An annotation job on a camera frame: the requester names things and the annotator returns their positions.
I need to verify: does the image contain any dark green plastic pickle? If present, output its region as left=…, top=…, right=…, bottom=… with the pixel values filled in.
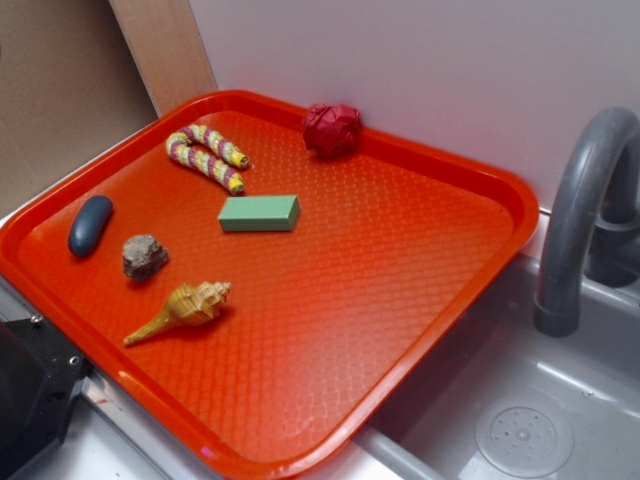
left=67, top=195, right=113, bottom=258

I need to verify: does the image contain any green rectangular block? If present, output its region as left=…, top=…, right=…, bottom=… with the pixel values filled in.
left=218, top=195, right=300, bottom=232

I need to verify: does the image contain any red plastic tray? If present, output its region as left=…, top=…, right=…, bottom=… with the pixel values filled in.
left=1, top=91, right=538, bottom=479

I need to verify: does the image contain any crumpled red paper ball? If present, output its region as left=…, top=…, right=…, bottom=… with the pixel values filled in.
left=302, top=103, right=361, bottom=157

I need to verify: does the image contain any tan conch seashell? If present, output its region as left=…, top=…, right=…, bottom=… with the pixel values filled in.
left=124, top=281, right=232, bottom=347

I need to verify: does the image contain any striped curved toy caterpillar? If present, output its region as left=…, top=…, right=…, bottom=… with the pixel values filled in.
left=165, top=124, right=250, bottom=196

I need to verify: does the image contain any brown grey rock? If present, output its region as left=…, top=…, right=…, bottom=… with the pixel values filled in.
left=121, top=234, right=169, bottom=282

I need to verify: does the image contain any grey plastic sink basin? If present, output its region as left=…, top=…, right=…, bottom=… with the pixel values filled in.
left=352, top=252, right=640, bottom=480

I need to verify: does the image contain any wooden board panel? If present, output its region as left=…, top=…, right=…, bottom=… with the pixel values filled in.
left=110, top=0, right=218, bottom=116

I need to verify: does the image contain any grey plastic faucet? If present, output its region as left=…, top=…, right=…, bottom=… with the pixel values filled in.
left=534, top=107, right=639, bottom=337

